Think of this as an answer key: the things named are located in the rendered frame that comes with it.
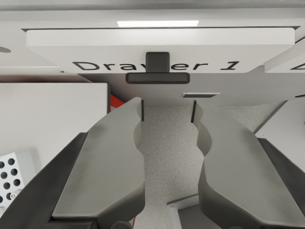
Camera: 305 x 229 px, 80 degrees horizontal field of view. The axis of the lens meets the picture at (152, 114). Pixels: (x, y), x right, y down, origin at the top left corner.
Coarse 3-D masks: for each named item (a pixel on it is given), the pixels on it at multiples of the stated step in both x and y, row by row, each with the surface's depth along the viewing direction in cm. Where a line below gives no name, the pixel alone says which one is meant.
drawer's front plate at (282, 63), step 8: (304, 40) 21; (296, 48) 22; (304, 48) 21; (280, 56) 25; (288, 56) 24; (296, 56) 23; (304, 56) 22; (272, 64) 27; (280, 64) 25; (288, 64) 25; (296, 64) 25; (272, 72) 29; (280, 72) 29; (288, 72) 29; (296, 72) 29; (304, 72) 29
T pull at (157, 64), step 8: (152, 56) 21; (160, 56) 21; (168, 56) 21; (152, 64) 21; (160, 64) 21; (168, 64) 21; (136, 72) 21; (144, 72) 21; (152, 72) 21; (160, 72) 21; (168, 72) 21; (176, 72) 21; (184, 72) 21; (128, 80) 21; (136, 80) 21; (144, 80) 21; (152, 80) 21; (160, 80) 21; (168, 80) 21; (176, 80) 21; (184, 80) 21
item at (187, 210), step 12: (168, 204) 108; (180, 204) 107; (192, 204) 107; (180, 216) 100; (192, 216) 96; (204, 216) 93; (180, 228) 107; (192, 228) 86; (204, 228) 84; (216, 228) 81
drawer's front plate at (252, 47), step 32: (32, 32) 20; (64, 32) 20; (96, 32) 19; (128, 32) 19; (160, 32) 19; (192, 32) 19; (224, 32) 19; (256, 32) 19; (288, 32) 19; (64, 64) 26; (96, 64) 26; (192, 64) 26; (224, 64) 25; (256, 64) 25
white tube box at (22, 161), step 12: (0, 156) 32; (12, 156) 32; (24, 156) 34; (0, 168) 33; (12, 168) 32; (24, 168) 33; (0, 180) 32; (12, 180) 32; (24, 180) 32; (0, 192) 32; (12, 192) 32; (0, 204) 32; (0, 216) 32
